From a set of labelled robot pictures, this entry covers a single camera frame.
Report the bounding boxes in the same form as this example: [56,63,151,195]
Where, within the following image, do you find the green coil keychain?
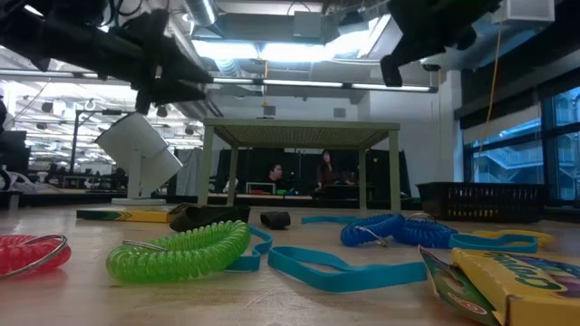
[106,220,252,285]

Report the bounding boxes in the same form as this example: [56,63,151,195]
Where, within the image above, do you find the blue coil keychain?
[398,212,459,249]
[340,214,407,248]

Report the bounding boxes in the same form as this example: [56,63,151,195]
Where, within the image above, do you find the grey ceiling box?
[292,11,325,40]

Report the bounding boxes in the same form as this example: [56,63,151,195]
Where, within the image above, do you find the yellow extension cord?
[485,24,503,130]

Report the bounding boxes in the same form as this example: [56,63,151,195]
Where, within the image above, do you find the yellow Crayola crayon box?
[75,208,172,224]
[419,246,580,326]

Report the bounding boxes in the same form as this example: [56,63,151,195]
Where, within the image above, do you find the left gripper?
[115,9,215,115]

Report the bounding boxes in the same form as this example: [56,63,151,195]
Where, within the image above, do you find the large wide black band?
[169,203,251,234]

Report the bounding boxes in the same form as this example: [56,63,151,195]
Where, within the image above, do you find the long ceiling tube light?
[0,67,440,94]

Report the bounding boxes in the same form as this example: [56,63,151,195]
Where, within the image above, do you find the black metal stand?
[70,108,122,176]

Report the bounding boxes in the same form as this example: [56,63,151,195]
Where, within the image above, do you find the red coil keychain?
[0,234,73,278]

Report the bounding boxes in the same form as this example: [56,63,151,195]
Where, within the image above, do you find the blue rubber band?
[225,225,274,273]
[266,246,428,294]
[448,233,539,255]
[301,216,363,225]

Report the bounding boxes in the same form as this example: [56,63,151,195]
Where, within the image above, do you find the yellow rubber band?
[473,228,555,249]

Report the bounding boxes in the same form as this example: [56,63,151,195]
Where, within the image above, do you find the black monitor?
[0,129,32,176]

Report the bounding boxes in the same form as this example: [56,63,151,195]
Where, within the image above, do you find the small wide black band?
[259,210,292,231]

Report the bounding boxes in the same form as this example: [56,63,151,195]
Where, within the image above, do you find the black partition panels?
[216,148,411,203]

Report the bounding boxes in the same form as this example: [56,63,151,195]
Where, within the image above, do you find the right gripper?
[379,0,504,88]

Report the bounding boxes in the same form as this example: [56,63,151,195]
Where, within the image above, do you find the black slotted plastic basket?
[416,182,548,223]

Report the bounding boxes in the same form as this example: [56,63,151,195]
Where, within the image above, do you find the person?
[265,163,287,192]
[314,149,353,194]

